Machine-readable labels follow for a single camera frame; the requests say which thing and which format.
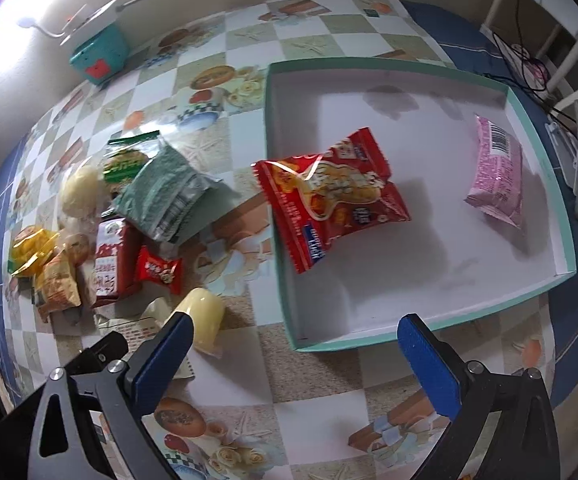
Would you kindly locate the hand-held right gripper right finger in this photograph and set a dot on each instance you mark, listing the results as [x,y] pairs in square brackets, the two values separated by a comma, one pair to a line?
[429,365]

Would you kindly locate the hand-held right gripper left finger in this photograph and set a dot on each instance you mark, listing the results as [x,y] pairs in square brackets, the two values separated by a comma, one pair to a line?
[164,357]

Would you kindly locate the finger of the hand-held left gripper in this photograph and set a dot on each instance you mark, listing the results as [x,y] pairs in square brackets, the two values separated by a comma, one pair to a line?
[96,355]

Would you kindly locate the white printed paper packet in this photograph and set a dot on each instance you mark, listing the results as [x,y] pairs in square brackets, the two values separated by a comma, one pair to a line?
[136,332]

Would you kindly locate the pale yellow jelly cup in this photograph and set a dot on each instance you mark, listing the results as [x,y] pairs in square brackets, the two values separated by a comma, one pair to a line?
[204,315]

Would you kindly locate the teal cardboard box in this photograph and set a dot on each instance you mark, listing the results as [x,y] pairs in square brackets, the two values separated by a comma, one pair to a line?
[419,285]

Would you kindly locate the orange tan snack packet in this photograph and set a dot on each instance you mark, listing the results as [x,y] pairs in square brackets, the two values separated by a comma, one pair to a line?
[56,285]

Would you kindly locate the small red candy packet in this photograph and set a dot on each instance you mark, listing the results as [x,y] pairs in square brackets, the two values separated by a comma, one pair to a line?
[159,270]

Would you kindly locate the yellow snack packet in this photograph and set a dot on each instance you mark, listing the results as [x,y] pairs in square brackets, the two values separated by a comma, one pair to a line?
[34,247]

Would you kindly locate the grey-green snack packet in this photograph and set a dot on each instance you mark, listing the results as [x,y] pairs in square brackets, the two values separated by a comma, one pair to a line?
[169,195]

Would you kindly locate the large red snack packet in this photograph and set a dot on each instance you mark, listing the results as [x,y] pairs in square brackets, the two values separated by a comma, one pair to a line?
[329,200]

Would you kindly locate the pink snack packet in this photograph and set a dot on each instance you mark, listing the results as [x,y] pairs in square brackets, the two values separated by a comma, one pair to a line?
[499,185]

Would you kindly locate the red snack carton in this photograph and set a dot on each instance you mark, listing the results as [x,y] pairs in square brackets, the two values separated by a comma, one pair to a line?
[109,265]

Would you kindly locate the clear wrapped round cookie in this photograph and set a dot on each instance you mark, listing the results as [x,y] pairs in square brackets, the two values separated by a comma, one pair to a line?
[78,247]

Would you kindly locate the clear wrapped pale pastry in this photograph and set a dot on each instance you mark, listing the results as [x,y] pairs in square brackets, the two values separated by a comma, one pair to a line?
[81,190]

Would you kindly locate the green label clear snack packet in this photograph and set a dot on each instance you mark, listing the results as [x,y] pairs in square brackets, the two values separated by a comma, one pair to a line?
[124,160]

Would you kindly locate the white phone stand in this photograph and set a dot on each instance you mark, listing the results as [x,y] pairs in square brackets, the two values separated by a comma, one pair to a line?
[564,150]

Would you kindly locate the teal plastic device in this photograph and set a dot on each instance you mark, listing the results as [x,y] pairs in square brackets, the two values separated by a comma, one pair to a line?
[99,55]

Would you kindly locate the pink cloth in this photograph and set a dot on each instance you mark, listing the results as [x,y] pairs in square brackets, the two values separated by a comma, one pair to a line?
[538,72]

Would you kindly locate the white power adapter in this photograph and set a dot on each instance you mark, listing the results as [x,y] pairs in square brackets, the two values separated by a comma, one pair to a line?
[94,15]

